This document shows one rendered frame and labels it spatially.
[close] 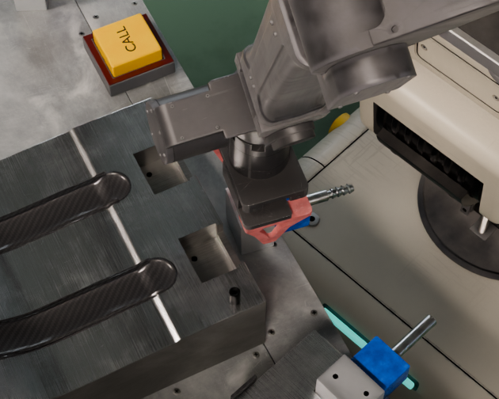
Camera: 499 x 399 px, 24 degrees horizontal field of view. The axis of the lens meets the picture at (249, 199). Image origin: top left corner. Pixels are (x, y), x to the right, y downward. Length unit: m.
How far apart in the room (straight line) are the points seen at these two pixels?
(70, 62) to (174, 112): 0.39
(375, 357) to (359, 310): 0.69
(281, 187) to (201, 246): 0.11
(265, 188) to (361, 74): 0.52
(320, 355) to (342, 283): 0.70
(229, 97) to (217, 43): 1.42
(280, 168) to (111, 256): 0.18
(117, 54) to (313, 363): 0.43
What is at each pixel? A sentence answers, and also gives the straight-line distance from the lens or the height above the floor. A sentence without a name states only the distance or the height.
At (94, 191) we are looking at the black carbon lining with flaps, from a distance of 1.13.
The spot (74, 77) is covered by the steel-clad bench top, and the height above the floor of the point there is 0.80.
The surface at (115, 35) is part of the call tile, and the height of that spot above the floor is 0.84.
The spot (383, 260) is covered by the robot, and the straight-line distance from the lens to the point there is 1.79.
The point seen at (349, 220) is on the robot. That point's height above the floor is 0.28.
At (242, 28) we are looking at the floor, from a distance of 2.41.
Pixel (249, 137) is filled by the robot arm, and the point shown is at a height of 1.00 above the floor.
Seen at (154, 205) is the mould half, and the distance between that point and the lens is 1.11.
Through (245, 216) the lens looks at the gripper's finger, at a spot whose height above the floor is 0.92.
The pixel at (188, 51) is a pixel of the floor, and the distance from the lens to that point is 2.38.
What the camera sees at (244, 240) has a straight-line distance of 1.16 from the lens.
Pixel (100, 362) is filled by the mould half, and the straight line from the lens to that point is 1.04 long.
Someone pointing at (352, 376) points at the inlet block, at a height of 0.88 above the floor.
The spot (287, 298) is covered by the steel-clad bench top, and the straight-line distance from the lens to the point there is 1.16.
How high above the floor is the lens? 1.83
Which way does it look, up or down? 58 degrees down
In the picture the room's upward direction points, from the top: straight up
